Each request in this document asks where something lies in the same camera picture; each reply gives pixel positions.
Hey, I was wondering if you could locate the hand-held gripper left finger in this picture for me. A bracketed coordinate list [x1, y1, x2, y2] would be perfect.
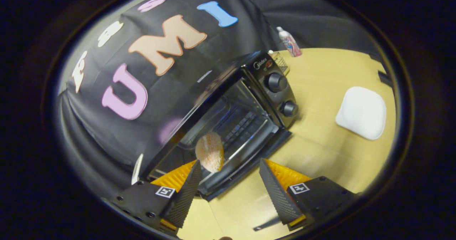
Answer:
[103, 160, 203, 235]

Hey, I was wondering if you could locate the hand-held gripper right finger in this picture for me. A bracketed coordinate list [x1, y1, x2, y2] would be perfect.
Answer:
[259, 158, 358, 231]

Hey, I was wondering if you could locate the round bread bun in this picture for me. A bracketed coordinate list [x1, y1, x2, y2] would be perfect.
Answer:
[195, 132, 225, 173]

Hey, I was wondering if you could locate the black toaster oven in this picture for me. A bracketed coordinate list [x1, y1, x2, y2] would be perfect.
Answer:
[141, 51, 300, 232]

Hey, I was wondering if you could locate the white slotted appliance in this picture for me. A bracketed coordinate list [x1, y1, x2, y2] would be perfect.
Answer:
[131, 153, 144, 185]

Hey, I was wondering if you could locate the white foam plate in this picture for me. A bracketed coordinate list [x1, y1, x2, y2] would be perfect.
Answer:
[335, 86, 387, 141]

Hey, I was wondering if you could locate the pink and white bottle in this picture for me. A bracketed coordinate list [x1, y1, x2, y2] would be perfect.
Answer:
[276, 26, 302, 58]

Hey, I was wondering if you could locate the black table clamp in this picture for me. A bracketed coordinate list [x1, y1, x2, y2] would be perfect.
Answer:
[377, 69, 393, 88]

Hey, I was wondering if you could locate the wire mesh basket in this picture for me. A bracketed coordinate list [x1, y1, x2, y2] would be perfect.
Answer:
[269, 51, 290, 76]

